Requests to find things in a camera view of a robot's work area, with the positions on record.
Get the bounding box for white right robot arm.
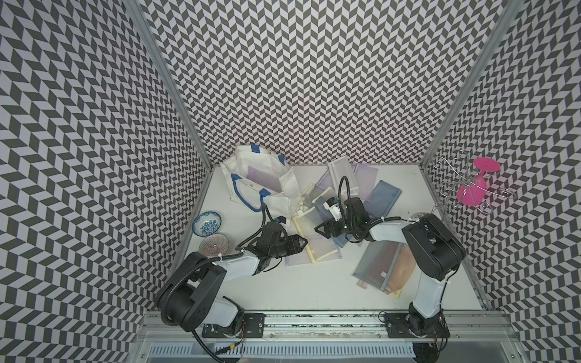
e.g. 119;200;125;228
315;198;466;338

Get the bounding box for lilac mesh pouch rear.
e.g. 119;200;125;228
316;163;378;201

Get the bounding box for purple mesh pouch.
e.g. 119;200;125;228
284;247;342;266
247;166;282;193

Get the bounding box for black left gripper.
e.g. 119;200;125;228
269;232;308;257

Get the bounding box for white mesh pencil pouch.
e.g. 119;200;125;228
328;156;359;196

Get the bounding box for blue mesh pouch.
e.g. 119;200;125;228
315;198;348;248

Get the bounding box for white canvas bag blue handles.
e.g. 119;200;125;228
220;145;302;219

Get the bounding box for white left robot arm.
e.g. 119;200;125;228
154;220;307;335

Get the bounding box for pink glass dish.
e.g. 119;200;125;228
198;233;230;257

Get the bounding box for yellow trim mesh pouch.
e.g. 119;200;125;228
292;207;342;265

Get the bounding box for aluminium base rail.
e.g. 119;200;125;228
135;310;518;344

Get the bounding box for purple mesh pouch bottom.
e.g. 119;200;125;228
284;247;342;266

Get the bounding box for magenta plastic wine glass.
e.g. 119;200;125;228
456;157;501;207

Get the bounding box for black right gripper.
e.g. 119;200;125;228
313;215;356;238

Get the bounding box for blue patterned ceramic bowl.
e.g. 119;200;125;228
192;211;222;237

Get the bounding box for grey mesh pouch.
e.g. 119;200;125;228
353;241;405;293

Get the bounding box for dark blue flat pouch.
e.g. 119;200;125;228
364;180;402;218

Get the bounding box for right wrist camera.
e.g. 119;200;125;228
323;198;343;222

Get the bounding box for silver wire glass rack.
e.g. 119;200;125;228
434;154;516;215

